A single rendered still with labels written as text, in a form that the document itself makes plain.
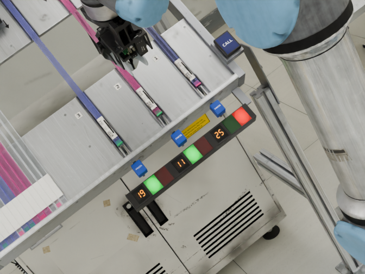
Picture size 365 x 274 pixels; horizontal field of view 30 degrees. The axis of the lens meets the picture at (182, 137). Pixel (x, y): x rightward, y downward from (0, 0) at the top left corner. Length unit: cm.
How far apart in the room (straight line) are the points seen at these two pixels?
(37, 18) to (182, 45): 35
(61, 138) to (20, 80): 191
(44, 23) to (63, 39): 178
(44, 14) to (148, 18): 62
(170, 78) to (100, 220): 52
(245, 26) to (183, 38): 83
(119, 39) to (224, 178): 84
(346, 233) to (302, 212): 128
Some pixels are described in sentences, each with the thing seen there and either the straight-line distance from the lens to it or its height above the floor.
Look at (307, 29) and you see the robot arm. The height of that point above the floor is 108.
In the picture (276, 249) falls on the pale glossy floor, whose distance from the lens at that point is 217.
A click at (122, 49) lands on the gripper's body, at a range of 127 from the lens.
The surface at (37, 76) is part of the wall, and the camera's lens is 344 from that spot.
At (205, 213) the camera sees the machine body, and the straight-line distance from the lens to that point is 201.
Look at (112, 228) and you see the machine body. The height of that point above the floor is 42.
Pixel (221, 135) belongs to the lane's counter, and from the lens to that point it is 152.
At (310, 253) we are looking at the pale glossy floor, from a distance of 210.
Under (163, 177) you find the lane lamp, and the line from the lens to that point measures 149.
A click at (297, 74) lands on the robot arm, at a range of 82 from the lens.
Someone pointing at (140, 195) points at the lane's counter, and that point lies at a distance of 149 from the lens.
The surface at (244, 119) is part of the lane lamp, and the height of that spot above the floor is 65.
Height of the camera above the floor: 141
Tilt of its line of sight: 29 degrees down
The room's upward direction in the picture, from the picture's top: 33 degrees counter-clockwise
